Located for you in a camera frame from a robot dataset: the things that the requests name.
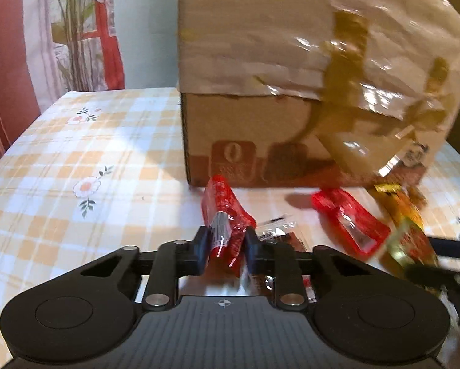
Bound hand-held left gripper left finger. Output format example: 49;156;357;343
76;226;213;312

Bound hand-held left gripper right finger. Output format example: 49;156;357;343
244;227;374;312

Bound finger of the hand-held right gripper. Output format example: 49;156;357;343
405;260;460;297
426;228;460;261

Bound long red snack packet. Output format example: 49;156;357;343
200;175;257;277

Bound yellow snack packet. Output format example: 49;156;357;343
383;217;440;268

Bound clear-wrapped brown snack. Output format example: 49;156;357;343
253;216;308;253

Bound gold brown snack packet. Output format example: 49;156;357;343
373;182;427;220

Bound red windowed snack packet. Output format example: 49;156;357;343
311;188;391;257

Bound checked floral tablecloth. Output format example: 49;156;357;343
0;86;460;354

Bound plastic-wrapped cardboard box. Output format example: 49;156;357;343
176;0;460;190

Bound red printed curtain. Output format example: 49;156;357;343
0;0;126;159

